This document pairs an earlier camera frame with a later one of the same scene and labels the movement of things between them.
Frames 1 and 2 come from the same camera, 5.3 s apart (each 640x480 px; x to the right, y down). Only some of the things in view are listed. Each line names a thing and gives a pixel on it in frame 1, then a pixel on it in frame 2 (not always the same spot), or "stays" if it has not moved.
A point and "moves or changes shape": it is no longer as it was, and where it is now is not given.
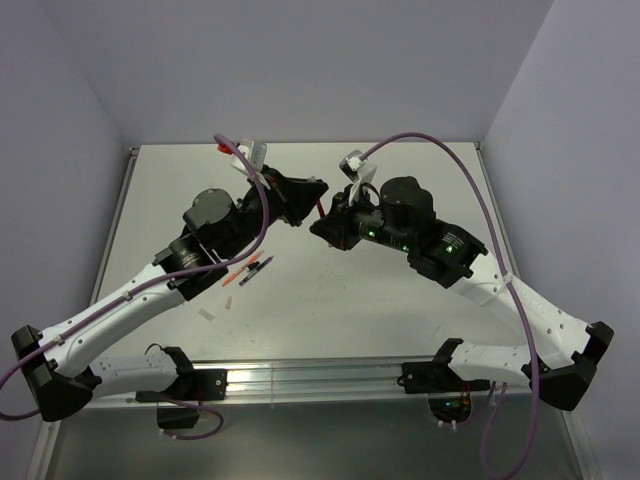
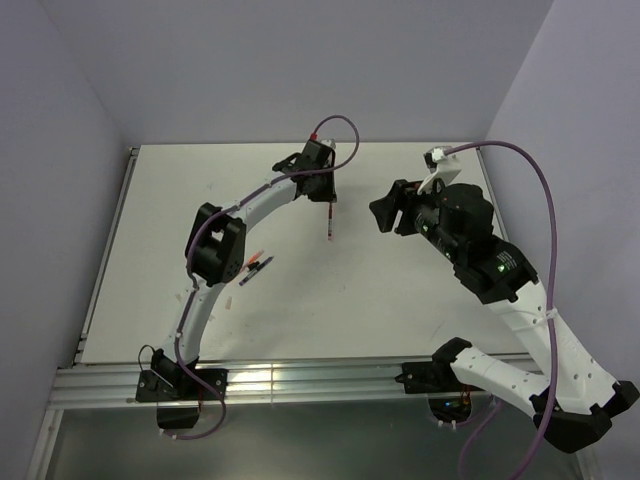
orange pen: x=252 y=260 stays
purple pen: x=260 y=267 stays
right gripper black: x=337 y=225 to x=385 y=208
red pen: x=322 y=213 moves or changes shape
